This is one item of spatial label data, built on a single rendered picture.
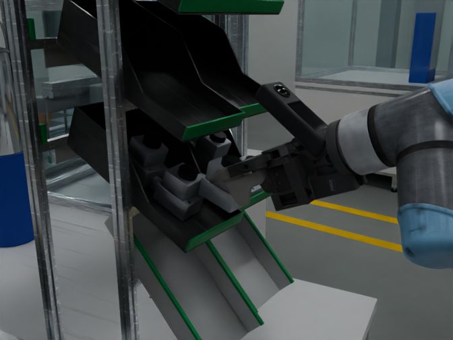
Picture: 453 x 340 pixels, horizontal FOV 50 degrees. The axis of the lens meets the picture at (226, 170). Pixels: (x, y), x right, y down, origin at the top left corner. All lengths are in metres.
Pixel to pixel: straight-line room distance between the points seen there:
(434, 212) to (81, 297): 0.94
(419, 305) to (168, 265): 2.25
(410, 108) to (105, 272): 0.99
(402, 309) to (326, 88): 2.38
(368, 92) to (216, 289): 3.75
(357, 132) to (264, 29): 9.68
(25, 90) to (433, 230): 0.59
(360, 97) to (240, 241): 3.62
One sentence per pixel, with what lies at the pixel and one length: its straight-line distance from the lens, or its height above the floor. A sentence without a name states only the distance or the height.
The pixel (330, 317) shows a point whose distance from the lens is 1.17.
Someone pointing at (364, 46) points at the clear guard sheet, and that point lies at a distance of 4.50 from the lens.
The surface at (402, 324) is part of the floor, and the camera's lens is 2.77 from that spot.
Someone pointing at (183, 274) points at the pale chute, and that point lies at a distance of 0.85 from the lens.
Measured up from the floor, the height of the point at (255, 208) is 0.61.
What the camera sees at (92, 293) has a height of 0.86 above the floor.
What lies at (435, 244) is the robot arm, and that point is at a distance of 0.48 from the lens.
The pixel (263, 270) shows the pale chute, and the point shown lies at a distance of 0.99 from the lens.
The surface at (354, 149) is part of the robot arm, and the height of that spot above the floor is 1.36.
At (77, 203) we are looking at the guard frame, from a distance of 1.78.
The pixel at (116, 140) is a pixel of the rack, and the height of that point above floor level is 1.34.
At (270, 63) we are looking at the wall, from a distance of 10.19.
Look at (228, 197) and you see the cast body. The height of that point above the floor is 1.25.
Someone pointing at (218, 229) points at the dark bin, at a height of 1.20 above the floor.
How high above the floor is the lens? 1.51
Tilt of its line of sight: 18 degrees down
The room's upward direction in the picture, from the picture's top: straight up
